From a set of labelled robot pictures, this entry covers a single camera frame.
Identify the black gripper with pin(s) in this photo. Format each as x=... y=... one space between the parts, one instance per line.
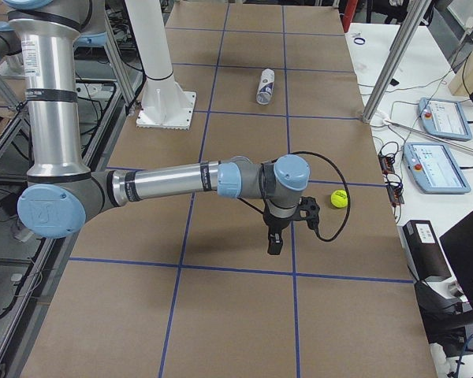
x=274 y=224

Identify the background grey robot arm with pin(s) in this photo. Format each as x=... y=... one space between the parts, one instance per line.
x=10 y=52

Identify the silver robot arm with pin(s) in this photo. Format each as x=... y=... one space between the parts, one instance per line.
x=63 y=194

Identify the yellow tennis ball far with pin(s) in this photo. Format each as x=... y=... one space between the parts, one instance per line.
x=339 y=199

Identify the dark brown box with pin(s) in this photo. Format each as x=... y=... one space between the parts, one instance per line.
x=428 y=261

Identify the lower blue teach pendant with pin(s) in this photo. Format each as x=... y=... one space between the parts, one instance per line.
x=434 y=169

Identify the blue teach pendant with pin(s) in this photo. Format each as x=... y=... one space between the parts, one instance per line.
x=444 y=119
x=434 y=169

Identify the black computer monitor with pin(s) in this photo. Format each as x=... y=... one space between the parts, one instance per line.
x=457 y=244

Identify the upper blue teach pendant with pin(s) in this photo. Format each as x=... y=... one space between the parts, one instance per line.
x=444 y=119

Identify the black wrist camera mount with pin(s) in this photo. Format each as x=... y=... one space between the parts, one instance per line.
x=309 y=212

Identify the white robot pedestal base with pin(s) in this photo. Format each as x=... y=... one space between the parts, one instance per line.
x=164 y=104

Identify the aluminium frame post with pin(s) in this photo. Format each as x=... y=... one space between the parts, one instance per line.
x=396 y=52

